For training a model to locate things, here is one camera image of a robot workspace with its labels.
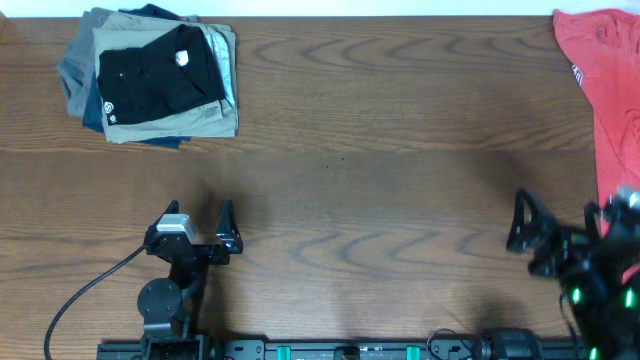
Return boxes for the red t-shirt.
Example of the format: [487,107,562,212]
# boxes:
[552,8,640,286]

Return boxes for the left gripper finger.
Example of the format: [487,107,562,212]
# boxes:
[216,198,244,254]
[149,200,179,231]

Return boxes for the folded khaki pants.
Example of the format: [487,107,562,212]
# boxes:
[92,12,239,143]

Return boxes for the folded grey garment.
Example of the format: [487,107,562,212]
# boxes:
[56,7,111,117]

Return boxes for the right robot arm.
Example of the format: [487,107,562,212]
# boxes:
[506,187,639,359]

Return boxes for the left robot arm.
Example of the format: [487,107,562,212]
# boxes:
[137,199,243,359]

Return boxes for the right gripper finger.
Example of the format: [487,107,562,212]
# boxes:
[584,202,604,240]
[506,188,560,253]

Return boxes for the black t-shirt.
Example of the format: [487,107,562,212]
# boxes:
[97,25,225,126]

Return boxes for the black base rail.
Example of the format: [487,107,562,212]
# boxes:
[96,329,600,360]

